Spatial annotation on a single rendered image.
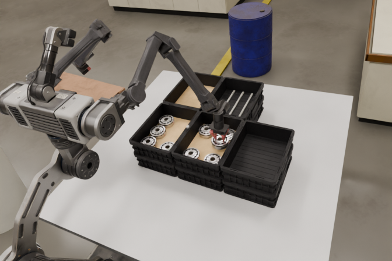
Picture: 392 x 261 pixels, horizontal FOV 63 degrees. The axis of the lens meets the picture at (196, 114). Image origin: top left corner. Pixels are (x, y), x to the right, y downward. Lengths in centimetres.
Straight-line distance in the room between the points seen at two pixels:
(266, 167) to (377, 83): 159
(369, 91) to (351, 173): 74
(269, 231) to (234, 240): 18
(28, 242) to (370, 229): 215
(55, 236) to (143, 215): 122
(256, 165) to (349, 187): 120
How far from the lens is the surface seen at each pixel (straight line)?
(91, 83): 421
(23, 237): 166
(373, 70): 305
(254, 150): 190
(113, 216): 194
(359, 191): 286
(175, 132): 207
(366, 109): 329
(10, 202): 306
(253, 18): 361
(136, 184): 202
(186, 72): 163
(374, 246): 262
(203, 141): 197
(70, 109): 129
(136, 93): 136
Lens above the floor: 221
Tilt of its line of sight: 39 degrees down
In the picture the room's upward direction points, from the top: 10 degrees counter-clockwise
